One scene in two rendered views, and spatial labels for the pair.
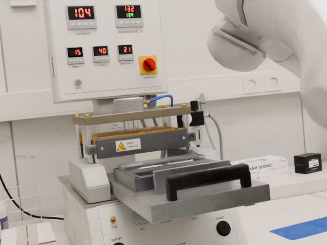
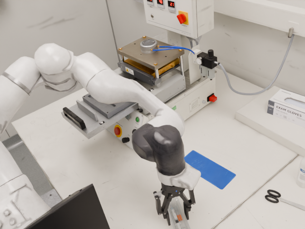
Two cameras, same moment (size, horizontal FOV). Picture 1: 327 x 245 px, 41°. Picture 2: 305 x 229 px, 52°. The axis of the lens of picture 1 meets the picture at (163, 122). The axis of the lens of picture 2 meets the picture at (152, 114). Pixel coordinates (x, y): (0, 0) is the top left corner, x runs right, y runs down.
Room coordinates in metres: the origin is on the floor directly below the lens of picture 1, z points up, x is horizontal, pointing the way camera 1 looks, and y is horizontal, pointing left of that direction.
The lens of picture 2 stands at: (0.75, -1.17, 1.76)
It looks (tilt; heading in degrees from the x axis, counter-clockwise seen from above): 38 degrees down; 74
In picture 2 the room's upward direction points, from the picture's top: 9 degrees counter-clockwise
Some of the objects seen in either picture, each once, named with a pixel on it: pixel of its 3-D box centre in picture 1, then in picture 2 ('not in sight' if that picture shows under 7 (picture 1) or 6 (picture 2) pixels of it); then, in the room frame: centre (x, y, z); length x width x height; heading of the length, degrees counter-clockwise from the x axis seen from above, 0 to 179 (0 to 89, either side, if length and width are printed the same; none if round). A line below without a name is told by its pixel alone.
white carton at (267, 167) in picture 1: (254, 169); (297, 108); (1.66, -0.33, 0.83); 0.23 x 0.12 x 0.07; 113
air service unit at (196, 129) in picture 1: (189, 125); (205, 64); (1.34, -0.08, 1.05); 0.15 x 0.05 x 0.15; 110
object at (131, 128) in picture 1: (134, 128); (151, 58); (1.15, 0.08, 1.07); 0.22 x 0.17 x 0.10; 110
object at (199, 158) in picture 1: (162, 165); not in sight; (0.94, 0.01, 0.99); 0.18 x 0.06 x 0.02; 110
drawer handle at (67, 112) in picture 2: (208, 181); (73, 117); (0.73, -0.07, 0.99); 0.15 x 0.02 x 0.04; 110
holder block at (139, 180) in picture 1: (170, 171); (110, 98); (0.90, 0.00, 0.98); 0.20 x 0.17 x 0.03; 110
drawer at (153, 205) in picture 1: (179, 180); (101, 105); (0.86, -0.02, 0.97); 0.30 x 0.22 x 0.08; 20
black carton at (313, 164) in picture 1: (307, 163); not in sight; (1.71, -0.55, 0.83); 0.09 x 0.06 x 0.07; 118
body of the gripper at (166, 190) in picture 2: not in sight; (173, 186); (0.96, -0.55, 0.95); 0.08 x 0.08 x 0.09
